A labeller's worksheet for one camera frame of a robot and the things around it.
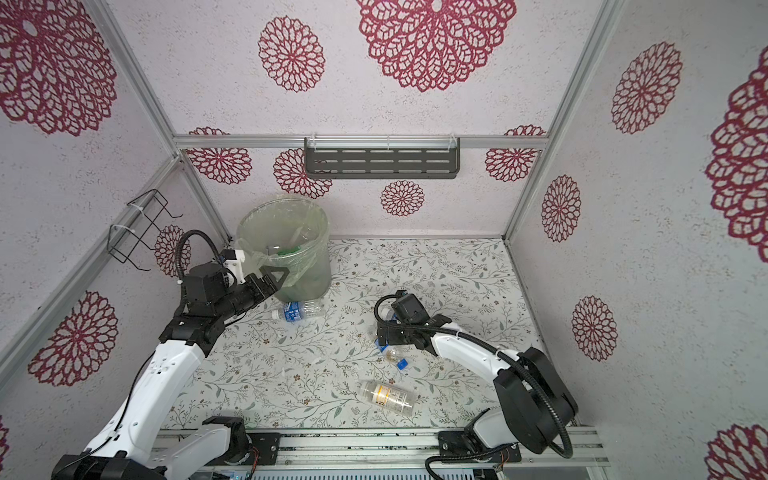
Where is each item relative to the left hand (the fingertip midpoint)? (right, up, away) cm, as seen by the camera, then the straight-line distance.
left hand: (282, 278), depth 76 cm
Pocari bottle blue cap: (+29, -24, +14) cm, 40 cm away
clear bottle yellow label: (+27, -31, +1) cm, 41 cm away
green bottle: (-8, +8, +23) cm, 25 cm away
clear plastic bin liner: (-6, +15, +23) cm, 28 cm away
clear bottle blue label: (-1, -11, +18) cm, 21 cm away
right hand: (+28, -15, +11) cm, 33 cm away
